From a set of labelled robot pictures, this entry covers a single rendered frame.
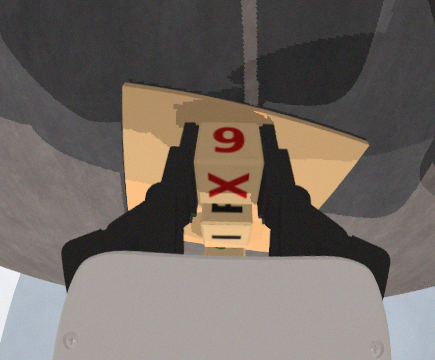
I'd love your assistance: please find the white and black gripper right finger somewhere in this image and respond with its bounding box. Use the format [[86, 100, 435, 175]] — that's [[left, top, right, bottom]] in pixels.
[[257, 124, 390, 300]]

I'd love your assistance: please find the tan flat mat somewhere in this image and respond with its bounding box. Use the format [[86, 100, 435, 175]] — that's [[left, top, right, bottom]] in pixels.
[[122, 82, 369, 211]]

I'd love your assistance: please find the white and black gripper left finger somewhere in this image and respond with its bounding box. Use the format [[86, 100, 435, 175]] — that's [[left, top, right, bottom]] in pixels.
[[61, 122, 199, 292]]

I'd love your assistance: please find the tan wooden letter block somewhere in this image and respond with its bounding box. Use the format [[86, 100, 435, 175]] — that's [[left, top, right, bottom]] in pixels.
[[204, 247, 245, 256], [201, 203, 253, 247], [194, 122, 264, 204]]

